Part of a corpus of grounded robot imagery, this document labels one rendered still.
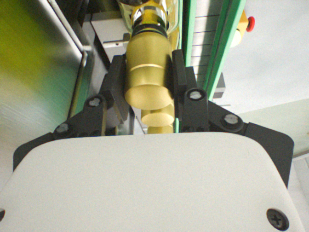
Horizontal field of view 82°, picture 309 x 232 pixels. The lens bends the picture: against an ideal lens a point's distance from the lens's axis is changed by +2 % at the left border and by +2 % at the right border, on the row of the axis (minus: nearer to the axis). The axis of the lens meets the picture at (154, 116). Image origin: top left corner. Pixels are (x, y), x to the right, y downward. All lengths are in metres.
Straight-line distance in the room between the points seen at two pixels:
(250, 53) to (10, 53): 0.70
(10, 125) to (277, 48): 0.77
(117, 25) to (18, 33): 0.26
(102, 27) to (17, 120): 0.31
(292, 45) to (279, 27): 0.12
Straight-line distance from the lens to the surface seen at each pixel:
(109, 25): 0.45
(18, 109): 0.21
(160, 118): 0.17
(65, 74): 0.28
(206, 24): 0.46
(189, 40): 0.36
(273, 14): 0.68
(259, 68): 0.85
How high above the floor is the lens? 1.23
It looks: 26 degrees down
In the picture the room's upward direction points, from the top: 180 degrees clockwise
